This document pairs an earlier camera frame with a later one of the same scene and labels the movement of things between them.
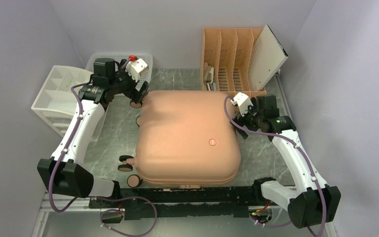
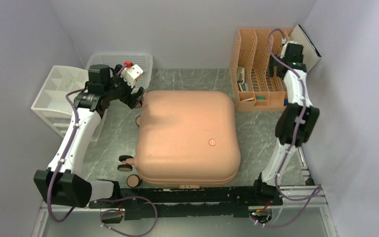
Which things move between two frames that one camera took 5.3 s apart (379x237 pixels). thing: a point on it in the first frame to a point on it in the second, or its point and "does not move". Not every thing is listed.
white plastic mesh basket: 145,78 does not move
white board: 267,55 to 311,56
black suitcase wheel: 133,180 does not move
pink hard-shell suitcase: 187,138 does not move
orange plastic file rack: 224,66 to 253,89
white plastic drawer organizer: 55,102 does not move
